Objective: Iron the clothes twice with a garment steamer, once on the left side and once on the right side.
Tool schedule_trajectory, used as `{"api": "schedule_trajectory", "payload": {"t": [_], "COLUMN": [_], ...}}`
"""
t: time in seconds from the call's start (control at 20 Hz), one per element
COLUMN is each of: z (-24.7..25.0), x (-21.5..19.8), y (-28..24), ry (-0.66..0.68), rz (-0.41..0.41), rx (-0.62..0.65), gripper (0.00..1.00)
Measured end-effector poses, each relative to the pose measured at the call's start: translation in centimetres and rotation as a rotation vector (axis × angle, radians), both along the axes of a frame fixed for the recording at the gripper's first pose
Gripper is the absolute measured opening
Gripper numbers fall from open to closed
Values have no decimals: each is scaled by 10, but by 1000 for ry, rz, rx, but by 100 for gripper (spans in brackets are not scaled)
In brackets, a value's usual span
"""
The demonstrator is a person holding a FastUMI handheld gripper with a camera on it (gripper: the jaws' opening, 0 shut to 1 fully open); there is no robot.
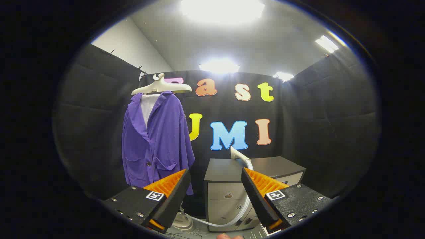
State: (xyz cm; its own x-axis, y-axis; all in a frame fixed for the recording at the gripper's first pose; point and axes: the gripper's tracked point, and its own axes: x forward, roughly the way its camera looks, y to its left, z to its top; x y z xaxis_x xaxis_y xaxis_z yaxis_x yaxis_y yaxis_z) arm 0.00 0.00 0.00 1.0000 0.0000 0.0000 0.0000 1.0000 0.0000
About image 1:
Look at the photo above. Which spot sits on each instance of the grey cabinet with dark top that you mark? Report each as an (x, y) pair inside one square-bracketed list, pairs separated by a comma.
[(225, 169)]

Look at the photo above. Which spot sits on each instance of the white clothes hanger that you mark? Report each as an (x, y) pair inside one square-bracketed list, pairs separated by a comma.
[(159, 87)]

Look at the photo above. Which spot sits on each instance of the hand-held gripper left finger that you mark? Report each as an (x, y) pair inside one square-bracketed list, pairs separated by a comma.
[(176, 199)]

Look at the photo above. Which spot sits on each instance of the purple jacket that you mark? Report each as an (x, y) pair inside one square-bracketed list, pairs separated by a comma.
[(166, 132)]

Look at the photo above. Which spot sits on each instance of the white inner shirt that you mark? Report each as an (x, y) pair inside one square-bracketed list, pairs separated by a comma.
[(147, 106)]

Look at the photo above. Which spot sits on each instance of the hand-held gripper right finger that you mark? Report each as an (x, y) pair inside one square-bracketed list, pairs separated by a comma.
[(255, 199)]

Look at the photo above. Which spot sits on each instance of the ceiling light panel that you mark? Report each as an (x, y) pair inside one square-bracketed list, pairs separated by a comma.
[(283, 76), (327, 43), (219, 66)]

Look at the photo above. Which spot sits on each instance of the white garment steamer base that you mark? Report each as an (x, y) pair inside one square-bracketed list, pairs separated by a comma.
[(182, 224)]

